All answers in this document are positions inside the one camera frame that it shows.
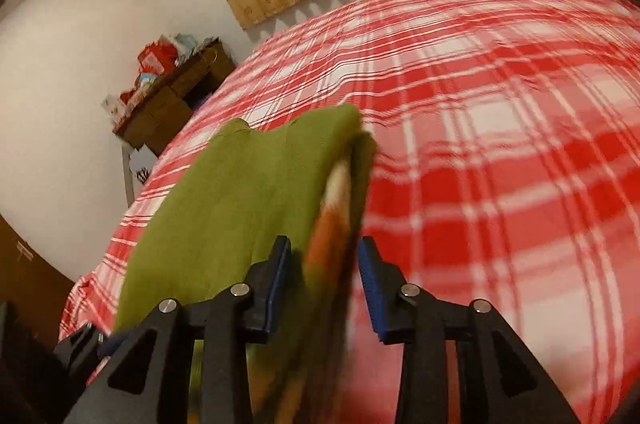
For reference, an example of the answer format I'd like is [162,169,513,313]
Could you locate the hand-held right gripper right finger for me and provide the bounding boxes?
[357,235,581,424]

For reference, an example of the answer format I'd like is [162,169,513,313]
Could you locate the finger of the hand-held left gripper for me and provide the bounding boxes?
[52,323,123,387]

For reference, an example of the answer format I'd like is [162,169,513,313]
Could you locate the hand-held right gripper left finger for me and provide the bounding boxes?
[62,235,293,424]

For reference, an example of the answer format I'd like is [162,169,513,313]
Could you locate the green knit sweater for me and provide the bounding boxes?
[112,104,378,424]

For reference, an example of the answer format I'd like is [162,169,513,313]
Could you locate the brown wooden door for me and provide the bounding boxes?
[0,214,77,322]

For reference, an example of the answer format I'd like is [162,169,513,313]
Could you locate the white bag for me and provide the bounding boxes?
[127,148,160,185]

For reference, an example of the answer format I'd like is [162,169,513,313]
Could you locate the red plaid blanket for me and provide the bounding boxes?
[57,0,640,424]

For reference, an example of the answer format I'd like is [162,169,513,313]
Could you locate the dark wooden desk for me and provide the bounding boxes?
[112,36,237,157]

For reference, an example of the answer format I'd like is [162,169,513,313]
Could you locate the small white box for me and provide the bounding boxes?
[101,95,127,128]

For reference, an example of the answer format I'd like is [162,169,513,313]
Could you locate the red gift box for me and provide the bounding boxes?
[136,41,179,78]

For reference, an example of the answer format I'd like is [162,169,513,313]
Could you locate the pale blue packet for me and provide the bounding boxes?
[171,32,202,60]

